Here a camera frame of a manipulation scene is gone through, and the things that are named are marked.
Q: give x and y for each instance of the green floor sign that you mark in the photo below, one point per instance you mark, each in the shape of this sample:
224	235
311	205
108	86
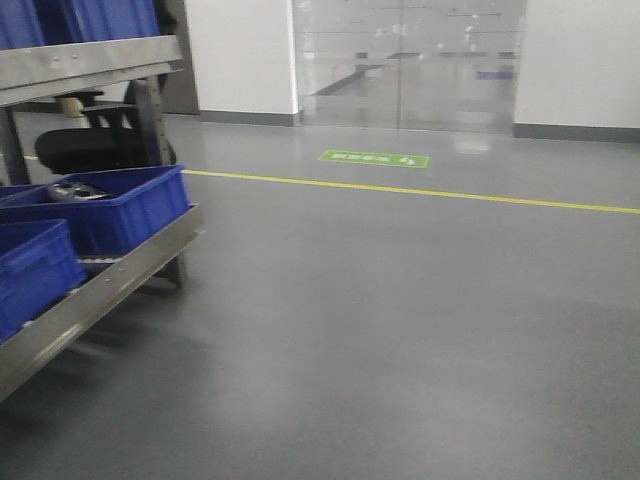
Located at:
373	158

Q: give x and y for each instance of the steel flow rack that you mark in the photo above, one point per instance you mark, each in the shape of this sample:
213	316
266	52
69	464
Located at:
29	74

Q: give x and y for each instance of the blue crate with parts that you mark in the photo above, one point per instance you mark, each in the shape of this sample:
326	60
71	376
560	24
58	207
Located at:
145	200

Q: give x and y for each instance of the metal part in crate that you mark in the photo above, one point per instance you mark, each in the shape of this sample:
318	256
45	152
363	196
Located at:
76	192

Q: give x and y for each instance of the blue crates upper shelf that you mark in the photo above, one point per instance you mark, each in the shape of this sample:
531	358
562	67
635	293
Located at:
26	24

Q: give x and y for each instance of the black office chair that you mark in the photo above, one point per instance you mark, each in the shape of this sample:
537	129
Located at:
114	138

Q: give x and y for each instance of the glass door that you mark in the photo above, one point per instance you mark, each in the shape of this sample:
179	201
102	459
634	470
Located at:
441	65

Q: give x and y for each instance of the blue crate front left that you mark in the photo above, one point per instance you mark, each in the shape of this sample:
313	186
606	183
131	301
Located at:
38	267

